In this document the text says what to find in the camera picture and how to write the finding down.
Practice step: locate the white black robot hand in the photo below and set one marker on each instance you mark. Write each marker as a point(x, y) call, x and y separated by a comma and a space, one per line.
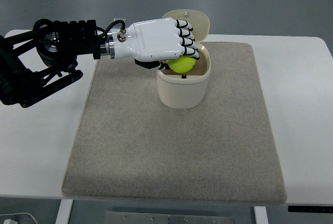
point(156, 40)

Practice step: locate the yellow tennis ball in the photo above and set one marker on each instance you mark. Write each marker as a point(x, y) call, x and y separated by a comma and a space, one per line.
point(181, 64)

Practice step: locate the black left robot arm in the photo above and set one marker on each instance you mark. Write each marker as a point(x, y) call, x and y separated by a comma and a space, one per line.
point(38, 63)

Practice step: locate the beige lidded bin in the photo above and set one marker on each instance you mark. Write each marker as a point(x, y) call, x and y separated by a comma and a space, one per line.
point(183, 91)

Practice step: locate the grey felt mat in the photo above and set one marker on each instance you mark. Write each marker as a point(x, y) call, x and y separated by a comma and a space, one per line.
point(130, 146)

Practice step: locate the white table leg right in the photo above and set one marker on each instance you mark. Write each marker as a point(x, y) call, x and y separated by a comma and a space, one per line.
point(260, 215)

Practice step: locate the white table leg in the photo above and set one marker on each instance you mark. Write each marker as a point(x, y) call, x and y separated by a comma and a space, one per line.
point(260, 215)
point(64, 212)

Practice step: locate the black desk control panel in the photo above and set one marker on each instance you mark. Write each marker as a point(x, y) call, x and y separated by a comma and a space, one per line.
point(310, 209)

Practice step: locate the white table leg left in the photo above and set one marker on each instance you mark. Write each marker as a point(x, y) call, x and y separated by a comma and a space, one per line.
point(64, 212)

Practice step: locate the white device on floor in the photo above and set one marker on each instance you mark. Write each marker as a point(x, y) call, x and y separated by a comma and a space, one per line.
point(20, 217)

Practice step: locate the grey metal base plate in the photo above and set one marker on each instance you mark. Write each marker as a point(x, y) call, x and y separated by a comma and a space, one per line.
point(150, 218)

